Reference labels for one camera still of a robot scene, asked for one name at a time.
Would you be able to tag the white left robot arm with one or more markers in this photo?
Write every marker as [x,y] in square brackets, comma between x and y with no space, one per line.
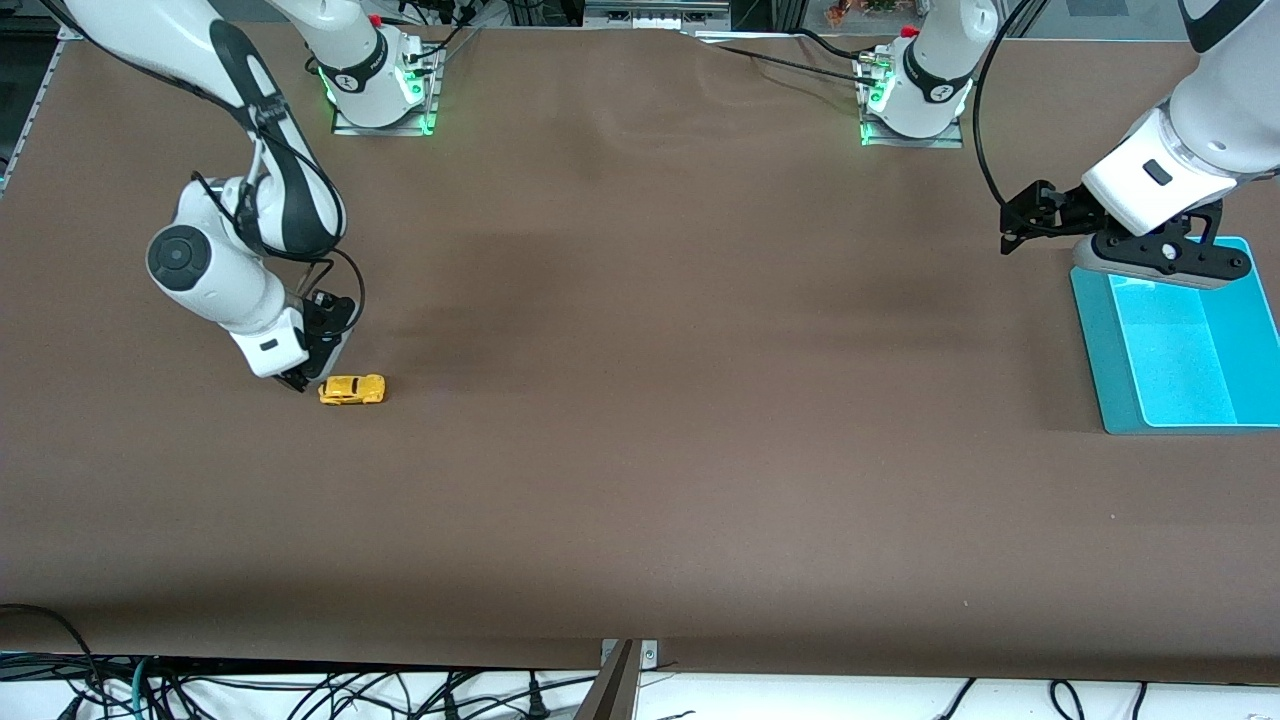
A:
[1200,130]

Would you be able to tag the yellow beetle toy car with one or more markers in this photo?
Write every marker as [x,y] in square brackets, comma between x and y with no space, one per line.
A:
[352,390]

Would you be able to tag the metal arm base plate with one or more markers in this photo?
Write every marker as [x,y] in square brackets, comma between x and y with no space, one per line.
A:
[910,143]
[385,130]

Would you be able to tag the grey-brown wedge-shaped bar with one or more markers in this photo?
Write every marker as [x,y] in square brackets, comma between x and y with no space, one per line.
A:
[610,695]

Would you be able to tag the aluminium frame with sockets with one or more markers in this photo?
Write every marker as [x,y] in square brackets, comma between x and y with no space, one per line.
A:
[650,15]

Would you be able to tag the metal table edge rail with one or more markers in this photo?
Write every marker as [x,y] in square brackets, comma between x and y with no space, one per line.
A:
[35,110]

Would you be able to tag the orange background clutter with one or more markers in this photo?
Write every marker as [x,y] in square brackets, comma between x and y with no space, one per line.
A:
[865,8]

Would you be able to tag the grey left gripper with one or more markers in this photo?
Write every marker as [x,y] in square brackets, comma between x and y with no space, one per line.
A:
[1062,209]

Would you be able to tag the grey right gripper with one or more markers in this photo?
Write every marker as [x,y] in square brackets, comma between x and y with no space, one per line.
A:
[325,340]

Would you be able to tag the teal plastic bin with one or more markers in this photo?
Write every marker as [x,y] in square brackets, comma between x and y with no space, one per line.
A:
[1180,350]

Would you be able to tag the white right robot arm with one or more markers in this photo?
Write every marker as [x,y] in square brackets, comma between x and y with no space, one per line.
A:
[130,40]

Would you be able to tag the small metal table bracket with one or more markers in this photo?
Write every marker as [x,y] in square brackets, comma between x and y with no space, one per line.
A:
[650,655]

